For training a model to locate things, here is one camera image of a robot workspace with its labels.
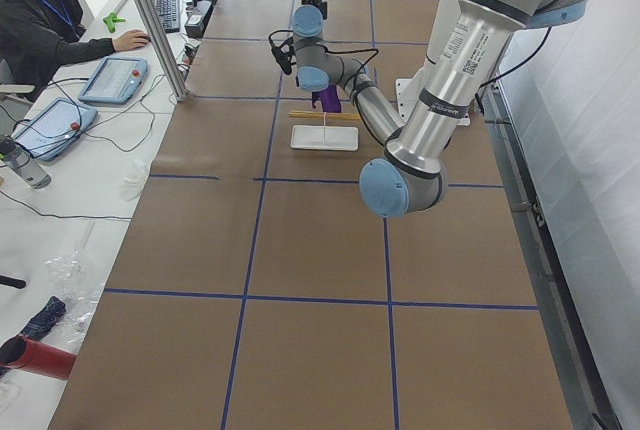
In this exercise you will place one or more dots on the clear plastic wrap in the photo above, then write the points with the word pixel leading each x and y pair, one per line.
pixel 75 284

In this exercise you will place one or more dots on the blue teach pendant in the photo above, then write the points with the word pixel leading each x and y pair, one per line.
pixel 55 128
pixel 115 81

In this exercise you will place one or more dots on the green toy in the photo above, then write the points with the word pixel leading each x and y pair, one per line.
pixel 111 20

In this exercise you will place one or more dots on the white crumpled tissue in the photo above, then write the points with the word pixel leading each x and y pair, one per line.
pixel 134 180

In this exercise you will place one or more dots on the far blue teach pendant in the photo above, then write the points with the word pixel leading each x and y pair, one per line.
pixel 115 81

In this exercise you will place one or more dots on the black keyboard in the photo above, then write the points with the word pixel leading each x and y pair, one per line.
pixel 169 14

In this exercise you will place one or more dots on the aluminium frame post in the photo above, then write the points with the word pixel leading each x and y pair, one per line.
pixel 162 48

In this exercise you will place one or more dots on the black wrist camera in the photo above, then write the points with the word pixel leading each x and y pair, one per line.
pixel 284 54

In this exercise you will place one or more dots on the purple towel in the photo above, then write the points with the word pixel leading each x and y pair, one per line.
pixel 328 99

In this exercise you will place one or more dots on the white wooden towel rack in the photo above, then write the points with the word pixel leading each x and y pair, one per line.
pixel 325 136

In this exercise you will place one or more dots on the red cylinder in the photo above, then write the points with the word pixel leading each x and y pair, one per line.
pixel 22 353

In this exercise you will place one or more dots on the dark blue folded umbrella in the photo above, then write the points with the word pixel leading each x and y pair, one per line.
pixel 41 324

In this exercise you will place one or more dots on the black power box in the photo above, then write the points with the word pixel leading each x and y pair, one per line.
pixel 198 19

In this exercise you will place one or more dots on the grey water bottle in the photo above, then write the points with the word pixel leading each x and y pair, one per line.
pixel 22 164

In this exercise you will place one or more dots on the near blue teach pendant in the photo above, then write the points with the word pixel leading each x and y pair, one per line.
pixel 55 128

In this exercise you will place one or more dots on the seated person in black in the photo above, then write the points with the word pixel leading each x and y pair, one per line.
pixel 40 36

